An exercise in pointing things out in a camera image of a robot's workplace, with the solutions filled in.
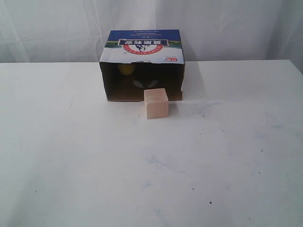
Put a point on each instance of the yellow tennis ball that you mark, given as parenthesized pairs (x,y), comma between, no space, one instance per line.
(126,69)

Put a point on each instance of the white backdrop curtain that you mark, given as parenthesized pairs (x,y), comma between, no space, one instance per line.
(211,30)

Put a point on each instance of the blue printed cardboard box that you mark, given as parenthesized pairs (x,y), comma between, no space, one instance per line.
(159,59)

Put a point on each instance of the light wooden cube block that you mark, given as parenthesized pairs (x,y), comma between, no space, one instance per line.
(156,103)

